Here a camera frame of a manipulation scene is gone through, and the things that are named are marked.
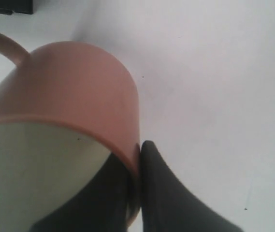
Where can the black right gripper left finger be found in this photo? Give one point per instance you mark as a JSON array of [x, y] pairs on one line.
[[101, 206]]

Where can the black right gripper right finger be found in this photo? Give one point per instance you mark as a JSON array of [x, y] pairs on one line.
[[167, 205]]

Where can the terracotta pink mug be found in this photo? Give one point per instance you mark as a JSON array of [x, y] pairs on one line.
[[64, 109]]

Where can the black metal shelf rack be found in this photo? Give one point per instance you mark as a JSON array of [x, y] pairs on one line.
[[8, 7]]

